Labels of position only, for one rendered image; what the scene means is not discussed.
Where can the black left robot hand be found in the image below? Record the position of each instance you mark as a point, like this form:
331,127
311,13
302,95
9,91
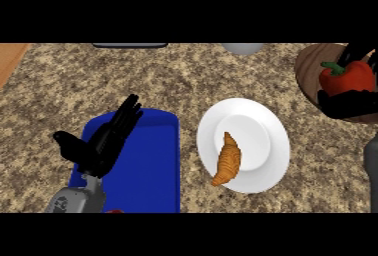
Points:
101,146

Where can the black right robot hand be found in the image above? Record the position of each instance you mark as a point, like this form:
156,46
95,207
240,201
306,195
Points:
352,105

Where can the red bell pepper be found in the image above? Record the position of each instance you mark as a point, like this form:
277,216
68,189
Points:
348,78

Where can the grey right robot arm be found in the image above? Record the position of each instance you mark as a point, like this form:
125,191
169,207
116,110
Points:
373,176

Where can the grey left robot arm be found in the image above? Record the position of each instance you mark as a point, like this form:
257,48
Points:
79,198

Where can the brown wooden bowl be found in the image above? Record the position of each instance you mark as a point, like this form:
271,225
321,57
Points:
309,71

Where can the white round plate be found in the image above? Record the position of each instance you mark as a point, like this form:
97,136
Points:
256,133

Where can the small red object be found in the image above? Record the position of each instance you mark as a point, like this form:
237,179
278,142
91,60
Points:
114,211

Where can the golden brown croissant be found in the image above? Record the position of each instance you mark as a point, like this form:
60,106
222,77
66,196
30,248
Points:
229,160

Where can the pale grey round container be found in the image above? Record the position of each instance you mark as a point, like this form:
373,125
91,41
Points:
243,48

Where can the dark grey flat appliance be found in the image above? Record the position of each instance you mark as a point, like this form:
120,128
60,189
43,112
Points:
130,45

